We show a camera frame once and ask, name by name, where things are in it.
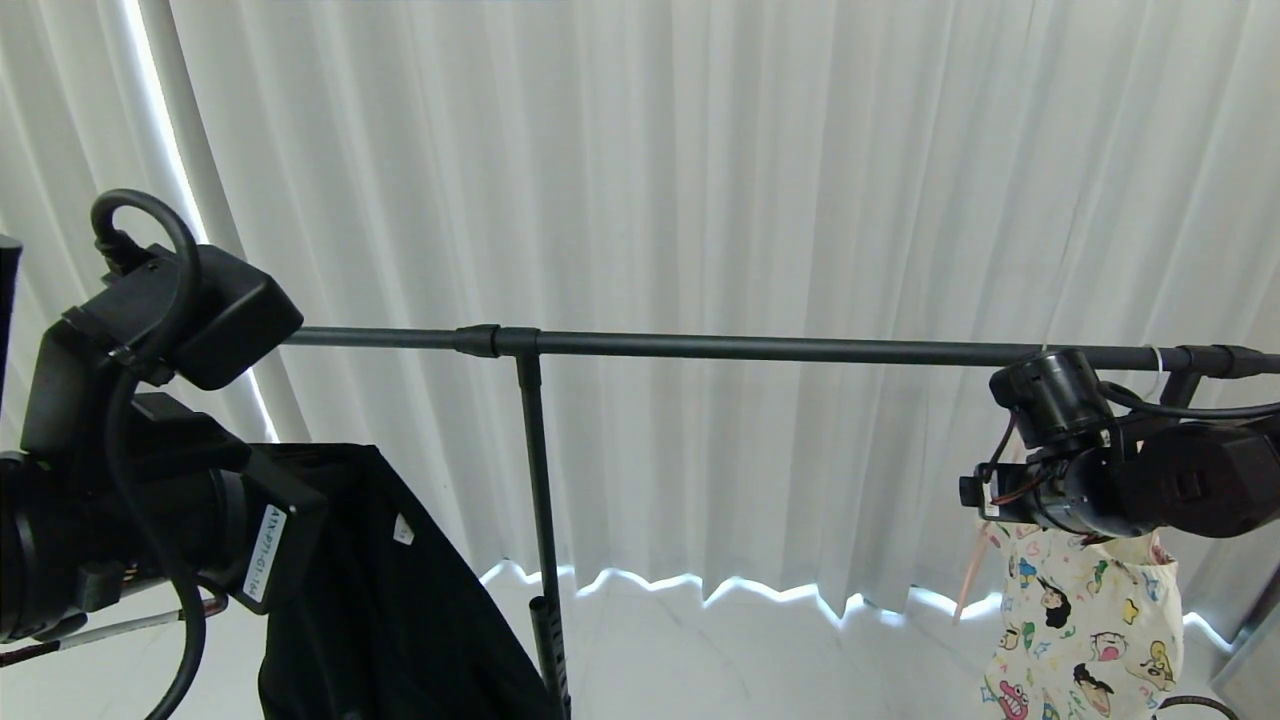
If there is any white curtain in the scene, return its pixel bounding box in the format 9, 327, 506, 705
0, 0, 1280, 629

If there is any white laundry basket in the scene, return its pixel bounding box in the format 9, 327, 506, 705
1150, 693, 1246, 720

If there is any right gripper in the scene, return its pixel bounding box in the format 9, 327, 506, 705
958, 448, 1136, 536

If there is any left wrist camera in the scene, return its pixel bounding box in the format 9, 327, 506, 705
20, 240, 304, 471

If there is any black clothes rack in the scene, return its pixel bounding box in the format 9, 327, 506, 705
285, 325, 1280, 720

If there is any black garment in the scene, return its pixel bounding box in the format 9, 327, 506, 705
255, 443, 563, 720

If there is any cream printed garment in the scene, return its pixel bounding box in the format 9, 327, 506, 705
980, 520, 1186, 720

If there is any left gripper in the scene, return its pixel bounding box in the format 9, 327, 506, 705
0, 440, 327, 643

